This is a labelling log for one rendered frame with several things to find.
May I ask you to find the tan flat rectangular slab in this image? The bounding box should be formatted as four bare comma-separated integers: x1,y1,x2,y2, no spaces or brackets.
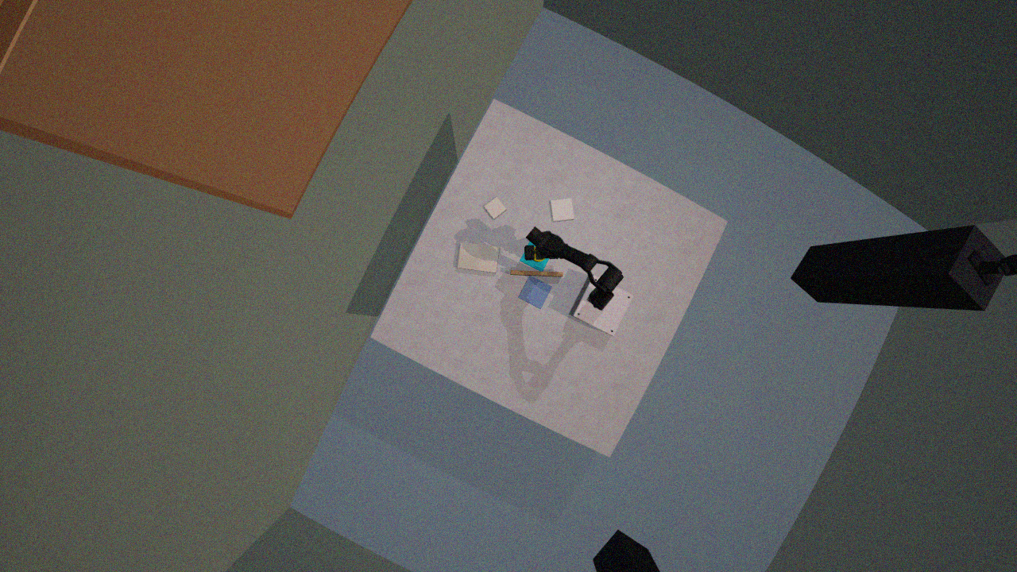
484,197,506,219

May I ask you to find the brown rectangular bar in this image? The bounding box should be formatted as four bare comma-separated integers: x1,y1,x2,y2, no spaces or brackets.
511,270,563,276

